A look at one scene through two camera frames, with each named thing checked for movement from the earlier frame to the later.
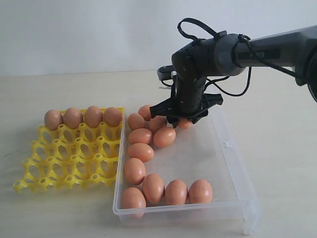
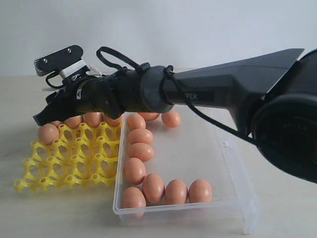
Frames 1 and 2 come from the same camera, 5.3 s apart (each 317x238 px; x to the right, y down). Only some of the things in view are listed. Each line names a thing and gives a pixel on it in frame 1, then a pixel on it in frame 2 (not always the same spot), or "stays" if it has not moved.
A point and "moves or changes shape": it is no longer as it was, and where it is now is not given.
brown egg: x=94 y=116 stays
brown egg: x=141 y=150 stays
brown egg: x=113 y=116 stays
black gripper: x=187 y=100 -> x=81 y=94
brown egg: x=73 y=117 stays
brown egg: x=140 y=135 stays
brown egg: x=184 y=123 moves or changes shape
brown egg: x=164 y=136 -> x=47 y=133
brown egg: x=144 y=111 stays
